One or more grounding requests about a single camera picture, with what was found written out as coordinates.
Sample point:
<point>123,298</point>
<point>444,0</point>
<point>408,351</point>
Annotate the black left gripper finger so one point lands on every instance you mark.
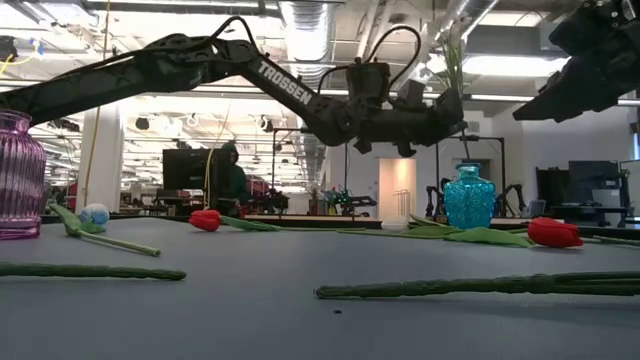
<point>447,130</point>
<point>449,106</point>

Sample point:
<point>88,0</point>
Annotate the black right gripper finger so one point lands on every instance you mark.
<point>585,77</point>
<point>605,102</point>

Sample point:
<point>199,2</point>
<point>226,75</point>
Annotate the white flower bunch green stems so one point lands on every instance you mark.
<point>450,286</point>
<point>452,65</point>

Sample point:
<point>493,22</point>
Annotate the red artificial tulip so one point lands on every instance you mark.
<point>205,220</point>
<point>555,232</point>

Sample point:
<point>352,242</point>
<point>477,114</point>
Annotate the pale bluish white tulip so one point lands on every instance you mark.
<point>95,214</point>

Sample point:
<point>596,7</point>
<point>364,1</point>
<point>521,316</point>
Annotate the purple ribbed glass vase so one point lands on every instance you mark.
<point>20,175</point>

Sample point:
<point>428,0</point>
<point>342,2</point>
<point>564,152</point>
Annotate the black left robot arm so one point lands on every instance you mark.
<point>125,80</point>

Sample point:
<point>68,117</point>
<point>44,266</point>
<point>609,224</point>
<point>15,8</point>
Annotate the background black robot arm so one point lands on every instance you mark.
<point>357,202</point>
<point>510,195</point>
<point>436,200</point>

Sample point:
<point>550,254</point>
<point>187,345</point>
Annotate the blue textured glass vase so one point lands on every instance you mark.
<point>470,200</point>

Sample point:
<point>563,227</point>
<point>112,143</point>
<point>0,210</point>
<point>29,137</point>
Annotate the dark desk monitor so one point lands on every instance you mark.
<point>592,180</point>

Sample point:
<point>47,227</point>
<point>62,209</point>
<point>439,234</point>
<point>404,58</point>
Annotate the dark workstation desk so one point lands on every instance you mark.
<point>585,209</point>

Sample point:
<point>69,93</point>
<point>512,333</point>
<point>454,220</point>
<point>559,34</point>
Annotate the red bulky background object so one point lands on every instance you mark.
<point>257,189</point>

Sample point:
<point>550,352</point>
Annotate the person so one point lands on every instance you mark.
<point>235,175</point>

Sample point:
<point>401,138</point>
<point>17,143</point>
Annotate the black monitor screen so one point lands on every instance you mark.
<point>190,170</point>

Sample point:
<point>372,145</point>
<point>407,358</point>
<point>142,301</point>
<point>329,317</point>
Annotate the blue-grey table mat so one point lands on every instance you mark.
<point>320,330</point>

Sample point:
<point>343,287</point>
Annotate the white square pillar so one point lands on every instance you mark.
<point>107,165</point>

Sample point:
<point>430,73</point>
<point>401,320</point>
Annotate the black gantry frame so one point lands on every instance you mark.
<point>487,138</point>
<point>285,130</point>

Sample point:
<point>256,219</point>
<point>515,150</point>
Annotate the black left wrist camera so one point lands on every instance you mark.
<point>368,80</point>

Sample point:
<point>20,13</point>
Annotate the slanted silver ceiling duct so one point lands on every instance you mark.
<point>480,12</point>

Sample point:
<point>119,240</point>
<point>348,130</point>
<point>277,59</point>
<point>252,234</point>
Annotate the wide ribbed silver duct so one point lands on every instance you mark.
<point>307,30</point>

